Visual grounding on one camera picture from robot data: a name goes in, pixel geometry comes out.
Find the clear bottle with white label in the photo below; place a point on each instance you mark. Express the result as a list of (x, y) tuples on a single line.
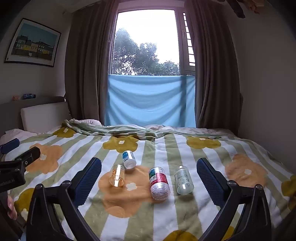
[(183, 182)]

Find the clear bottle with red label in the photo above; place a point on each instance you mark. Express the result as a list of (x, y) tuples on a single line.
[(158, 185)]

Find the dark headboard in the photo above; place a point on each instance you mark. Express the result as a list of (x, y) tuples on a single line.
[(9, 109)]

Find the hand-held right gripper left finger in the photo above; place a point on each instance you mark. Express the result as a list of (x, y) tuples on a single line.
[(89, 179)]

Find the crumpled green blanket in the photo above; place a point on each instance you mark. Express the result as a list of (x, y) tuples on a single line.
[(92, 128)]

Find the person's left hand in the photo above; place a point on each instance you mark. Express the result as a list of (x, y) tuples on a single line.
[(11, 207)]

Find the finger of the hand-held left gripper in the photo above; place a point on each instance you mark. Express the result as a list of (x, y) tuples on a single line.
[(9, 145), (29, 154)]

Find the dark hanging object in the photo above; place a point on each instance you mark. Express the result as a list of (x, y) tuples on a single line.
[(237, 8)]

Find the white bottle with blue label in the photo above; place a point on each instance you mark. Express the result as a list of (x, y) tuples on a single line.
[(129, 159)]

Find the floral striped blanket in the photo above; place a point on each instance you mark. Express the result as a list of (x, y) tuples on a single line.
[(161, 220)]

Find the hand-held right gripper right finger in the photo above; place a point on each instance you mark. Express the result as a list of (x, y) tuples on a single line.
[(208, 178)]

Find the blue plastic bottle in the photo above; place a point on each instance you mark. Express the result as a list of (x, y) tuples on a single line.
[(29, 96)]

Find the white headboard cushion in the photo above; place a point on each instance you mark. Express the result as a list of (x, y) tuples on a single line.
[(44, 115)]

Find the white pillow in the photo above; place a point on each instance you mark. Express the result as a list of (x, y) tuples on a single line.
[(16, 135)]

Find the light blue hanging cloth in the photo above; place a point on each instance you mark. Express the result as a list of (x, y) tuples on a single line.
[(150, 102)]

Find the brown curtain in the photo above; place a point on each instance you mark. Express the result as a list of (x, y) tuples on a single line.
[(212, 69), (90, 64)]

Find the framed picture of houses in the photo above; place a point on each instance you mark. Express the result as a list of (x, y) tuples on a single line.
[(33, 42)]

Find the small orange object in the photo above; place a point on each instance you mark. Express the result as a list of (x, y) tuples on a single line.
[(15, 98)]

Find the window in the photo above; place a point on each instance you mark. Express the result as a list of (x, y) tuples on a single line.
[(145, 41)]

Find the clear glass cup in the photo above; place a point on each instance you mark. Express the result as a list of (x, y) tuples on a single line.
[(118, 176)]

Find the white bed sheet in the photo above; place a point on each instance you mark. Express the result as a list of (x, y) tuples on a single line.
[(196, 129)]

